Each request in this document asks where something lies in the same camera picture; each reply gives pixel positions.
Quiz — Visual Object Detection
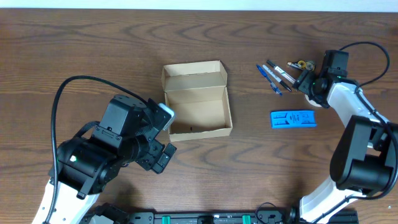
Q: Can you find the grey Sharpie marker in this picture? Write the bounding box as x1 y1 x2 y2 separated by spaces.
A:
262 65 292 91

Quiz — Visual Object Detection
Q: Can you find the blue plastic case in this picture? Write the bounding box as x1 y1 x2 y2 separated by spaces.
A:
270 110 317 129

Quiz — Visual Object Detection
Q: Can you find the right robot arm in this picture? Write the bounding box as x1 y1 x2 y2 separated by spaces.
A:
286 50 397 223

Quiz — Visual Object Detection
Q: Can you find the correction tape dispenser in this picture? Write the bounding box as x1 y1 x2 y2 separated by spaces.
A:
287 60 316 71

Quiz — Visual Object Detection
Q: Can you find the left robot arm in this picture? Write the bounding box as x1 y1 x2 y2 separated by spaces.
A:
33 95 176 223

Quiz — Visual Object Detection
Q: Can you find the brown cardboard box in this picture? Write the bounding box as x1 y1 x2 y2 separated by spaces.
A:
161 60 233 142

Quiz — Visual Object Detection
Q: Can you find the blue ballpoint pen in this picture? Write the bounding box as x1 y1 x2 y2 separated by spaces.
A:
256 64 282 96

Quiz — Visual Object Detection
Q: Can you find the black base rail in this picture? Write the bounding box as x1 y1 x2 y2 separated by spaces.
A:
83 203 360 224

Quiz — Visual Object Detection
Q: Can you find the white Toyo whiteboard marker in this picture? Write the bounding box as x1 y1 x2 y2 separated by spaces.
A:
267 60 295 84

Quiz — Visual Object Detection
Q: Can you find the white tape roll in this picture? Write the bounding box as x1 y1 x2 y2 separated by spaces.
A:
305 95 322 108

